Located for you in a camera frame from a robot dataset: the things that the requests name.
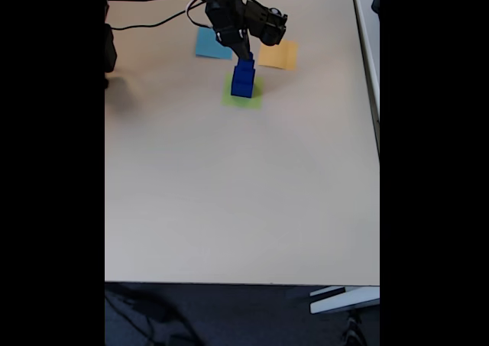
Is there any small blue cube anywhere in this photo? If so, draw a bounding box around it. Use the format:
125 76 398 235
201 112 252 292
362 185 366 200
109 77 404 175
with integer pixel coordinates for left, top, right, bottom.
233 65 257 86

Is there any large blue cube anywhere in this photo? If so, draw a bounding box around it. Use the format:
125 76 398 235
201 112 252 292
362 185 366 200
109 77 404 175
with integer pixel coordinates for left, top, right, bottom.
230 74 257 99

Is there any blue square sheet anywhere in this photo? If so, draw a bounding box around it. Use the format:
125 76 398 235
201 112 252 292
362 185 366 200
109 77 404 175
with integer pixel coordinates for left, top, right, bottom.
194 27 234 61

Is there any orange square sheet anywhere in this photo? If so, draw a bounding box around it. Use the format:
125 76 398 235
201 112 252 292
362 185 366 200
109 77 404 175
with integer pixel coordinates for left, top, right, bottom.
257 39 299 71

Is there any green square sheet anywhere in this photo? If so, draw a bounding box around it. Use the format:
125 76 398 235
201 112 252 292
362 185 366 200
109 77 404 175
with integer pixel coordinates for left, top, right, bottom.
220 73 265 111

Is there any white neighbouring table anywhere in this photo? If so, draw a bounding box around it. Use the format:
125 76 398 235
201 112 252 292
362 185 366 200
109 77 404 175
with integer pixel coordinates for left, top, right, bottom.
349 0 381 156

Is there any white grey bar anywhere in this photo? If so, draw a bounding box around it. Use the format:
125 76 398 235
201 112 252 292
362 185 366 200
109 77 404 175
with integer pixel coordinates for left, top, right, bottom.
309 286 381 315

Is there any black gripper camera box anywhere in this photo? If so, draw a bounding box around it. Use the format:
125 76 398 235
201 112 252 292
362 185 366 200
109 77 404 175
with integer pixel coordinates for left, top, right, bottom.
244 0 289 47

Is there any thin camera cable loop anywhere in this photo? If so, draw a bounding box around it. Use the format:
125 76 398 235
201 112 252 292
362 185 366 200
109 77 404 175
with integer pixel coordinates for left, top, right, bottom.
110 0 287 45

